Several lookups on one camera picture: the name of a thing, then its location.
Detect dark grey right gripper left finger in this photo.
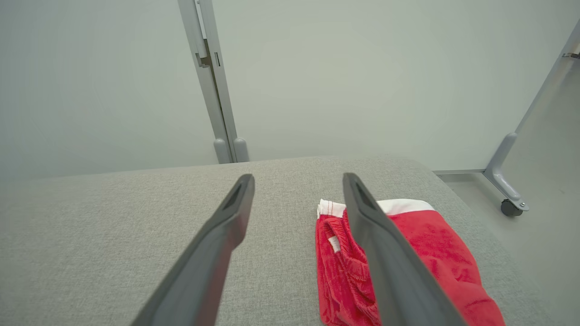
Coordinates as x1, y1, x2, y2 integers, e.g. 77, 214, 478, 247
130, 173, 256, 326

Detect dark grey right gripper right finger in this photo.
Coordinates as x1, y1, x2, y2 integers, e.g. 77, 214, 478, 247
342, 172, 468, 326

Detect red shorts with white stripe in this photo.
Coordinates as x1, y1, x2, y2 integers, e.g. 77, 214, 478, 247
315, 198, 506, 326

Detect grey fabric sofa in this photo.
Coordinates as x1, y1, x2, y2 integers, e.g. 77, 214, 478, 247
0, 155, 556, 326

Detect black caster wheel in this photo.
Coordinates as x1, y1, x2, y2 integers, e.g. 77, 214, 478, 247
500, 199, 525, 217

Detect grey partition leg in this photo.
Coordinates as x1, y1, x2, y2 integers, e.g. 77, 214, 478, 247
483, 18, 580, 212

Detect grey partition frame post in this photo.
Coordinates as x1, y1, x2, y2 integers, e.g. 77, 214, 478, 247
178, 0, 233, 164
198, 0, 250, 163

